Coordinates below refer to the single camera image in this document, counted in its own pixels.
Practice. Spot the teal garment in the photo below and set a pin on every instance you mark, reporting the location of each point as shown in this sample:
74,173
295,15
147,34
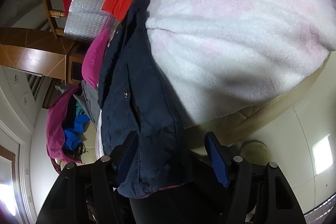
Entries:
79,109

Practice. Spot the purple velvet garment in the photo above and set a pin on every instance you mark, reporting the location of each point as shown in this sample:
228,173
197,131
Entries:
55,137

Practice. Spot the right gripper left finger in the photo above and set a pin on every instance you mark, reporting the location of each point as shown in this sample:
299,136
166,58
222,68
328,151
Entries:
88,193

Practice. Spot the navy blue puffer jacket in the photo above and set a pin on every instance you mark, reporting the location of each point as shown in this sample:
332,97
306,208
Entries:
134,96

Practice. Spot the white fleece blanket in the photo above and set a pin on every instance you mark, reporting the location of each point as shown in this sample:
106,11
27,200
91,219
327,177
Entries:
221,56

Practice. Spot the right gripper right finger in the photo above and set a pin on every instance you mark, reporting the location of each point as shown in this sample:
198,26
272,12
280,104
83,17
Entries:
247,187

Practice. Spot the magenta pillow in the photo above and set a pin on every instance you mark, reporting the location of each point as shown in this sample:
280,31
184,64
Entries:
94,57

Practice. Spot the cream leather sofa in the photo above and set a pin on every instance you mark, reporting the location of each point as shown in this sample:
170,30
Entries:
241,124

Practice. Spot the blue garment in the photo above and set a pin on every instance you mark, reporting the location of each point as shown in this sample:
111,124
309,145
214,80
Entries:
72,128

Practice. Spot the grey garment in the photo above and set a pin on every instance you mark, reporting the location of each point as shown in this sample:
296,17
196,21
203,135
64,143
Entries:
87,97

